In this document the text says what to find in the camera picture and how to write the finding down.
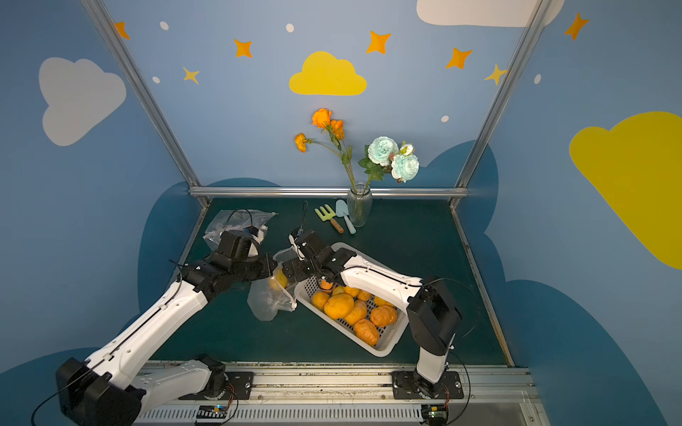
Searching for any clear zipper bag pink zipper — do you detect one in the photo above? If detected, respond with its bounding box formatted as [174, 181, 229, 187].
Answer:
[247, 248, 300, 322]

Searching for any green toy garden fork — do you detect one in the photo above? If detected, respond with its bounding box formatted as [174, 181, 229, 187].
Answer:
[314, 204, 344, 234]

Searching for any right controller board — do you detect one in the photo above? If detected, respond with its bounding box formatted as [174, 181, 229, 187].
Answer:
[420, 405, 449, 426]

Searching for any controller board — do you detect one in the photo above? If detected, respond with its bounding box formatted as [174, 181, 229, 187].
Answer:
[195, 405, 229, 424]
[420, 405, 449, 426]

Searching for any front aluminium rail bed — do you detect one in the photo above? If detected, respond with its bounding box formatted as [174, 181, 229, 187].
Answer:
[136, 362, 550, 425]

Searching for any spare clear zipper bag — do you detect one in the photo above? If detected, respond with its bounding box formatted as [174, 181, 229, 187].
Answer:
[204, 209, 277, 250]

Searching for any aluminium back frame rail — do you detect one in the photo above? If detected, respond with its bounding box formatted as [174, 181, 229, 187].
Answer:
[189, 186, 468, 199]

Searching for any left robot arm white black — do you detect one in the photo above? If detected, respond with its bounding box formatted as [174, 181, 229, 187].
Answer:
[56, 226, 277, 425]

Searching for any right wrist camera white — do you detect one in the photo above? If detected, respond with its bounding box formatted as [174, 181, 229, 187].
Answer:
[289, 233, 305, 260]

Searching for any left controller board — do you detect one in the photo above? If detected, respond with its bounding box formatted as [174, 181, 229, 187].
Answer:
[195, 405, 229, 424]

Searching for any large orange potato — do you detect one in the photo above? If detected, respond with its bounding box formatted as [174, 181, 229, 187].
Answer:
[323, 293, 354, 321]

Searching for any orange artificial flower stem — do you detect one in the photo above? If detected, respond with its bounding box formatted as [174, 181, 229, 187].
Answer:
[293, 108, 356, 190]

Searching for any wrinkled orange potato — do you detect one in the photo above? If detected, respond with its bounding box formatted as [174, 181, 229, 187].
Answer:
[370, 305, 397, 328]
[353, 319, 380, 346]

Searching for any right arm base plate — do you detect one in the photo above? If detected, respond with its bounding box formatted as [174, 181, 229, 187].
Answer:
[391, 370, 465, 399]

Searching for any yellow green potato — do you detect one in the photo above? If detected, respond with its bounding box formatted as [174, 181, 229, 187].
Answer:
[269, 267, 288, 289]

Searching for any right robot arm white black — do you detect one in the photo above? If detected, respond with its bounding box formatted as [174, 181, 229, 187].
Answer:
[285, 230, 463, 384]

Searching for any wrinkled orange potato right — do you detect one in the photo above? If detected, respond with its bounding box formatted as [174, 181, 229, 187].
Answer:
[370, 305, 397, 328]

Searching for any left aluminium frame post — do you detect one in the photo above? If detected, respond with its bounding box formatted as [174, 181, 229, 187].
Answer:
[81, 0, 202, 188]

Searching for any orange potato far right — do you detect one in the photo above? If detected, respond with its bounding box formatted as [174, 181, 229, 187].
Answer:
[374, 296, 393, 307]

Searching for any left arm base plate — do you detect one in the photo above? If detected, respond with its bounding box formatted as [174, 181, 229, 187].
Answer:
[179, 371, 255, 400]

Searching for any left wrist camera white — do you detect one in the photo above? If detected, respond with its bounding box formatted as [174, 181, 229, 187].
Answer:
[243, 225, 268, 257]

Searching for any wrinkled orange potato bottom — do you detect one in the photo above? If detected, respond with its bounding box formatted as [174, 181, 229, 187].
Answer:
[353, 319, 380, 346]

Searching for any orange potato lower middle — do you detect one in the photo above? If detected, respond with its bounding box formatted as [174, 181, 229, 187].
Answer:
[344, 299, 368, 327]

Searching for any ribbed glass vase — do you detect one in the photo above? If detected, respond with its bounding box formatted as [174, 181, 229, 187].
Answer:
[346, 182, 373, 228]

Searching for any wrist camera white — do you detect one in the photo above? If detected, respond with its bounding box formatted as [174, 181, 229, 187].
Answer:
[289, 233, 305, 260]
[243, 225, 268, 257]

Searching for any aluminium frame post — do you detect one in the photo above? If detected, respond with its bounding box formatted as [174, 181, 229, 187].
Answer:
[81, 0, 202, 188]
[449, 0, 564, 214]

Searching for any orange potato left edge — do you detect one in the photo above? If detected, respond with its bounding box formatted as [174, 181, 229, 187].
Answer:
[310, 291, 330, 311]

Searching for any mint artificial rose stem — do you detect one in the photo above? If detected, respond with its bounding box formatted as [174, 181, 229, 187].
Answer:
[359, 136, 420, 188]

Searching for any white perforated plastic basket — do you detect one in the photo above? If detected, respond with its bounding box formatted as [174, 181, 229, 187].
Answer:
[272, 241, 411, 358]

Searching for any light blue toy trowel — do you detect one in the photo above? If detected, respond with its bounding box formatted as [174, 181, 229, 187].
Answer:
[336, 199, 356, 235]

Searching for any right aluminium frame post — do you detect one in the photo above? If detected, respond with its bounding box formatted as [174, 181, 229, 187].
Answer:
[449, 0, 564, 214]

